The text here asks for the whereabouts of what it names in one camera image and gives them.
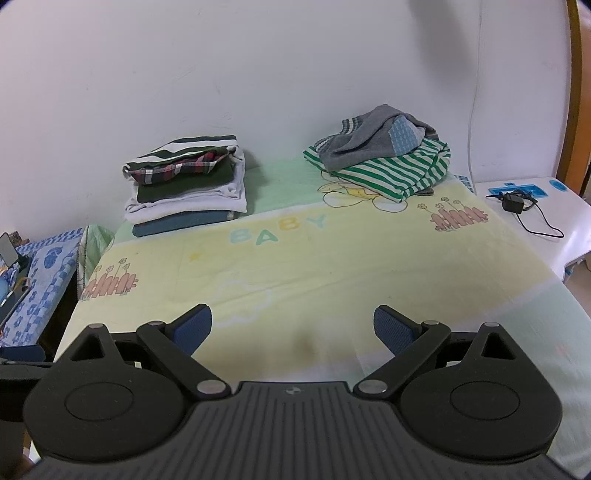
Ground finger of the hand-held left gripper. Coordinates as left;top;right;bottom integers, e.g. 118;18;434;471
0;345;54;370

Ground white wall cable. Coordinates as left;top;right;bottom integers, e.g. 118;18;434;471
465;0;483;178

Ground grey sweater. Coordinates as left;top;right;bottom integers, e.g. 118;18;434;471
314;104;438;171

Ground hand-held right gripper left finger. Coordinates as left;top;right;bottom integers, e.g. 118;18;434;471
55;304;232;401

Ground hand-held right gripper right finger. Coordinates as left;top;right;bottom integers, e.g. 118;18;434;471
353;305;532;400

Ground green white striped cardigan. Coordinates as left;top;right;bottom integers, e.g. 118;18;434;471
122;135;245;204

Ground blue rectangular sticker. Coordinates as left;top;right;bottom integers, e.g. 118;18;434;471
490;182;549;200

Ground black cable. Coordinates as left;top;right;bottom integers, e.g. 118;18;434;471
485;193;565;241

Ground wooden door frame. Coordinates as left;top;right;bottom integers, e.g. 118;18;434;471
556;0;591;204

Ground blue folded garment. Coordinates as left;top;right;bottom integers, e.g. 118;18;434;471
132;210;241;238

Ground blue patterned cloth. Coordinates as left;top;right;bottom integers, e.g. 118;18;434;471
0;226;88;349

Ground white folded clothes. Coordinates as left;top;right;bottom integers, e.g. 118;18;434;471
124;154;249;226

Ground grey phone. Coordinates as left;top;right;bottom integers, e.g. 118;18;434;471
0;232;19;267

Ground green white striped shirt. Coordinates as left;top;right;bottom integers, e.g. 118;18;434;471
303;137;451;204

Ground yellow green printed blanket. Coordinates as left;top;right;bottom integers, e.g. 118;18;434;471
55;154;591;478

